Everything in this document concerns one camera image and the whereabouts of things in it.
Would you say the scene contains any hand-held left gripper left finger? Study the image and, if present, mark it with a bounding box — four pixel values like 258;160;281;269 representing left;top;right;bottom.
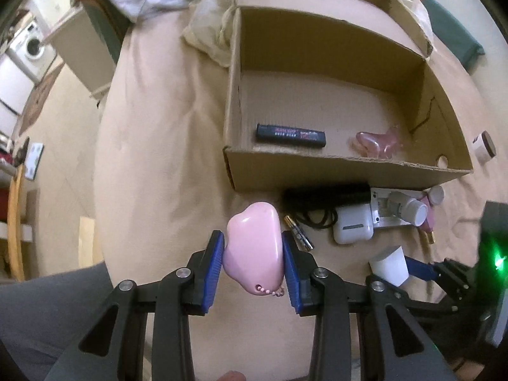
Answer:
43;229;226;381

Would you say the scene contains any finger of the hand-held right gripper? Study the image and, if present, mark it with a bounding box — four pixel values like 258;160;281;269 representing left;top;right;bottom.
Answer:
404;257;483;315

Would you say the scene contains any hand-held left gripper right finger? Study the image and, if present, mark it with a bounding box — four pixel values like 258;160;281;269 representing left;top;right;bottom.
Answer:
281;230;457;381

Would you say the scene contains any gold and black battery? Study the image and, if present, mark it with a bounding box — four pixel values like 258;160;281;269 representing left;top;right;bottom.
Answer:
283;215;315;251

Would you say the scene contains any pink heart-shaped case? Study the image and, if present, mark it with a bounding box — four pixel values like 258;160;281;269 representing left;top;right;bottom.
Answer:
222;202;286;297

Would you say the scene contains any white plastic bottle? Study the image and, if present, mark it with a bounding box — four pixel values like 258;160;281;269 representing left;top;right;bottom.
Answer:
386;190;430;228

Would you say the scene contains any white packaging box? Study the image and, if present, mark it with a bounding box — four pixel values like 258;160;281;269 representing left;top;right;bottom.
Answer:
369;187;431;231

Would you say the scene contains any white earbuds case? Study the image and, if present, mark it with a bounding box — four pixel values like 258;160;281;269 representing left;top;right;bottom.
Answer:
332;203;374;245

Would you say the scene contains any cardboard box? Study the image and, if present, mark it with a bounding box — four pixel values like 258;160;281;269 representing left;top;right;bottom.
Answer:
222;0;475;192

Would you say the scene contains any pink translucent massage stone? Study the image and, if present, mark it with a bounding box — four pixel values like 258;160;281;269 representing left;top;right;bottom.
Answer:
350;125;404;159

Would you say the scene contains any black rectangular bar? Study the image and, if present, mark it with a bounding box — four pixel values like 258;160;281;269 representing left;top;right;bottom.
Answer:
255;123;327;149

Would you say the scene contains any pink tube with white cap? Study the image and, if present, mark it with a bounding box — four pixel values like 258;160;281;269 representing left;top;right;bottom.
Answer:
418;185;446;245

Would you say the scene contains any white jar with brown lid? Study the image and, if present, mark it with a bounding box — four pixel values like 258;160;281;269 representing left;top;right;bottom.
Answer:
471;131;497;164

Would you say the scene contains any person's grey trouser leg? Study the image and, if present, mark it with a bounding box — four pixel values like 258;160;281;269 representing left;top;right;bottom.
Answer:
0;260;120;381

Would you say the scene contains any wooden chair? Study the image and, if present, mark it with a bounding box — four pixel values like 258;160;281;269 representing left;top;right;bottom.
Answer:
0;163;39;282

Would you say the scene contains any book on floor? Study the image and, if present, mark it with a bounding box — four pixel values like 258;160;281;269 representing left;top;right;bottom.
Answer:
24;142;45;182

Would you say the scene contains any green cloth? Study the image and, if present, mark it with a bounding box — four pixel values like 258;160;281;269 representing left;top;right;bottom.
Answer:
420;0;485;74

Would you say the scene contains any brown patterned rug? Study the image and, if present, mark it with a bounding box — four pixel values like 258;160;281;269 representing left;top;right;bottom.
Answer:
17;63;65;136

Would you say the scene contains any white cabinet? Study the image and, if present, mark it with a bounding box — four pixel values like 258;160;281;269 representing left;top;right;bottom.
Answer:
43;6;120;101

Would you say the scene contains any white washing machine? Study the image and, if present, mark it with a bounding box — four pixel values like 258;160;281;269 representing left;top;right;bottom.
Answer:
7;19;59;83

